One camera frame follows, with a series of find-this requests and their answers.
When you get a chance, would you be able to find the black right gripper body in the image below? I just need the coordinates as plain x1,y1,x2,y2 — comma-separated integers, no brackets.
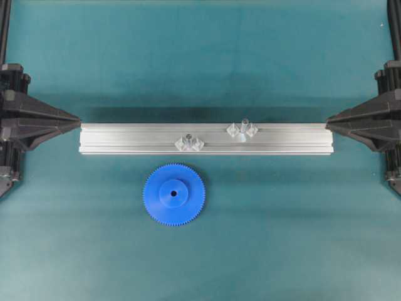
375,61,400,182

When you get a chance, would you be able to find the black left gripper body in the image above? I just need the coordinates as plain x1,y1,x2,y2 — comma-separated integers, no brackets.
1,64,31,182

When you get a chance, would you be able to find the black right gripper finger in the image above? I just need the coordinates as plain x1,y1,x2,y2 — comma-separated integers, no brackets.
326,90,398,124
326,120,398,152

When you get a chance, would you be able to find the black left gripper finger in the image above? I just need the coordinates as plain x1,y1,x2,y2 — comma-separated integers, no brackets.
2,92,81,127
2,119,78,151

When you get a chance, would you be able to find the large blue plastic gear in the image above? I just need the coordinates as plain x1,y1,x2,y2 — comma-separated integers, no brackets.
142,164,206,226

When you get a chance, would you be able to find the long aluminium extrusion rail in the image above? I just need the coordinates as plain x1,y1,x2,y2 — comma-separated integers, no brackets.
79,123,334,156

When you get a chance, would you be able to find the black right frame post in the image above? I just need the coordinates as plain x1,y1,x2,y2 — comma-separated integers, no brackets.
387,0,400,60

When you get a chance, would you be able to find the black frame post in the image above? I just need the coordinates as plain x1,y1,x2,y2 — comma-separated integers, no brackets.
387,0,400,60
0,0,12,64

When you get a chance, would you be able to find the black left frame post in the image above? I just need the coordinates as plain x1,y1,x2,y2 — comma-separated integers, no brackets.
0,0,12,64

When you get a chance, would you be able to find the right clear shaft mount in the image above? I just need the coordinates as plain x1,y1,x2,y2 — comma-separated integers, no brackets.
226,119,259,143

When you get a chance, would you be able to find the clear shaft mount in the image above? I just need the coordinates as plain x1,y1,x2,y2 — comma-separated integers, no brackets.
174,133,204,152
226,119,259,143

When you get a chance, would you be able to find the left clear shaft mount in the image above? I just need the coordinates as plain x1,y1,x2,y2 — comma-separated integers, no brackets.
174,133,204,152

